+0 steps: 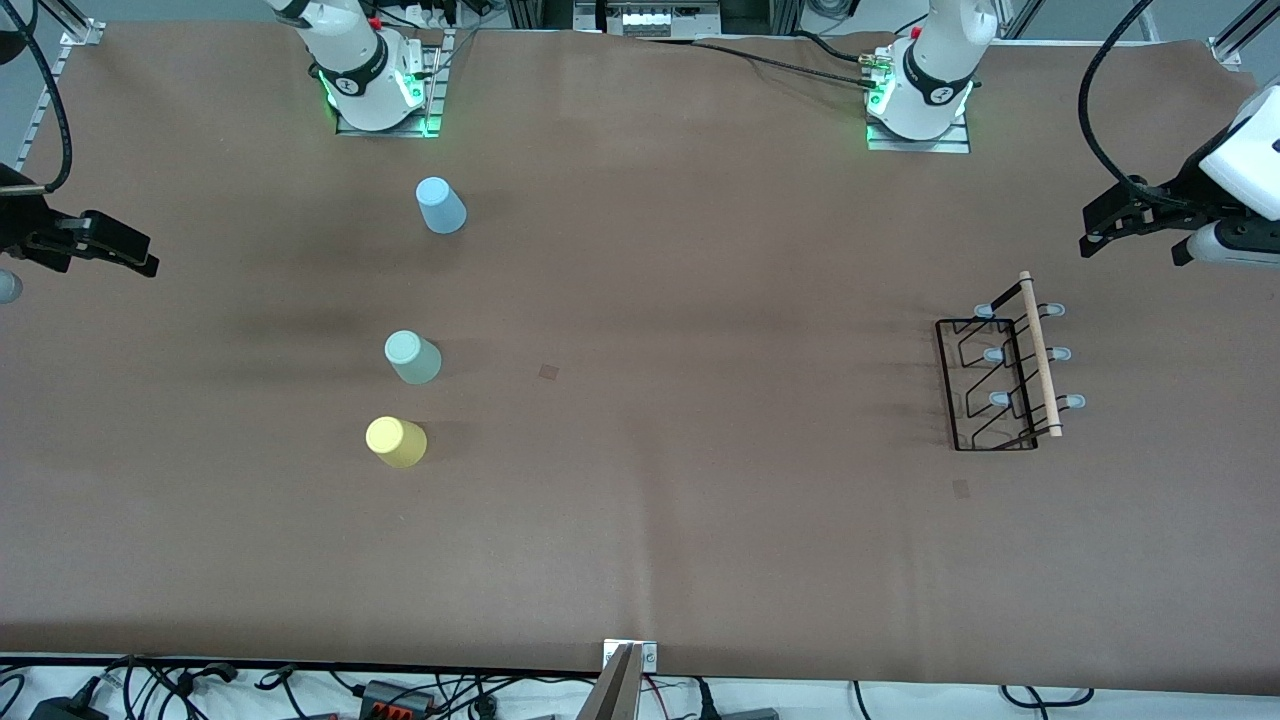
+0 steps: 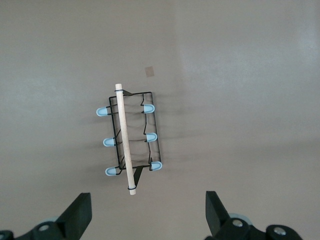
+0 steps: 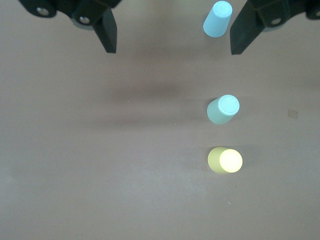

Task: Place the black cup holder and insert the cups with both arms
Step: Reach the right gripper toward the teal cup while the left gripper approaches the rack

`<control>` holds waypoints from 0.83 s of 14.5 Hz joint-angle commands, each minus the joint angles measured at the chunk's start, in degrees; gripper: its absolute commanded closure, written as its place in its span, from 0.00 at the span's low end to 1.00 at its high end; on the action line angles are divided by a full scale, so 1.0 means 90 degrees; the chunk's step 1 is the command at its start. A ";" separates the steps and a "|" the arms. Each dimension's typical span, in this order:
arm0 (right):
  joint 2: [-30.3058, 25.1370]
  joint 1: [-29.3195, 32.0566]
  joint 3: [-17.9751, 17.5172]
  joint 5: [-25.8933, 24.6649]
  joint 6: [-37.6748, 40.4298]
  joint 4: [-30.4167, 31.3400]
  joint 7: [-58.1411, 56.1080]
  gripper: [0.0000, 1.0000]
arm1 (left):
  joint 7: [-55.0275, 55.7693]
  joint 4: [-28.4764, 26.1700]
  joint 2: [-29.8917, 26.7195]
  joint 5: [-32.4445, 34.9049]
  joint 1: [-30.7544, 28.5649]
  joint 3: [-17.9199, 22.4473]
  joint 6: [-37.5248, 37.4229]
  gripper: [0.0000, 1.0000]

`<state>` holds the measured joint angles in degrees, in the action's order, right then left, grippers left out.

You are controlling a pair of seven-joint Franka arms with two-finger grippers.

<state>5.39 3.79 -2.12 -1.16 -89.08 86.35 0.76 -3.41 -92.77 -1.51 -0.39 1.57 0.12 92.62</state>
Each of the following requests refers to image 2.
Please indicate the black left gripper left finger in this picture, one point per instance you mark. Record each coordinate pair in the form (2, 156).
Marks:
(75, 220)

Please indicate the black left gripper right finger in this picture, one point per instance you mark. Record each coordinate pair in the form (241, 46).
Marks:
(217, 220)

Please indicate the brown tape patch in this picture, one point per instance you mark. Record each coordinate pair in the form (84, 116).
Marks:
(149, 71)

